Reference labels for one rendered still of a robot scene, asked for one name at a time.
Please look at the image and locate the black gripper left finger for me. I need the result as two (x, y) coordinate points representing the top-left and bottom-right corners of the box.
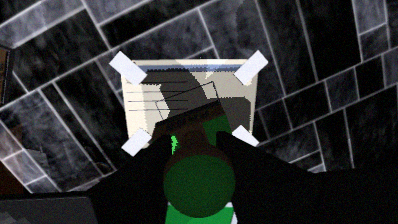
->
(0, 134), (172, 224)

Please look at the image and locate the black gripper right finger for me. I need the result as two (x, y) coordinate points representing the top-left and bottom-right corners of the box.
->
(216, 131), (398, 224)

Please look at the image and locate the white paper card taped down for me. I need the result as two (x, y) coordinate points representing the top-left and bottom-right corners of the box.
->
(110, 51), (268, 157)

